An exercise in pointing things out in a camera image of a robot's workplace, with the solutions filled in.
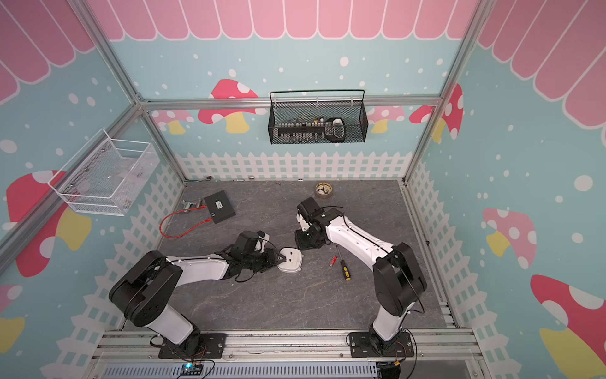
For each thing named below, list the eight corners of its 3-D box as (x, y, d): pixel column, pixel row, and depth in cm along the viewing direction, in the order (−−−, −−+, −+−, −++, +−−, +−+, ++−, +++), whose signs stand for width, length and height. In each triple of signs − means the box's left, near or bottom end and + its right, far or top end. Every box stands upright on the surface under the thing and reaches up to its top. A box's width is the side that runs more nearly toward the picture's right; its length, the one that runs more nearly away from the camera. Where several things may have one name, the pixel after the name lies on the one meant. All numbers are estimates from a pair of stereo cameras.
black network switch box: (215, 224, 107) (213, 220, 105) (204, 201, 115) (203, 197, 113) (236, 214, 110) (234, 211, 108) (225, 193, 118) (223, 189, 116)
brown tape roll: (315, 198, 117) (315, 195, 115) (315, 186, 122) (315, 182, 120) (332, 198, 117) (333, 195, 115) (331, 186, 122) (332, 182, 120)
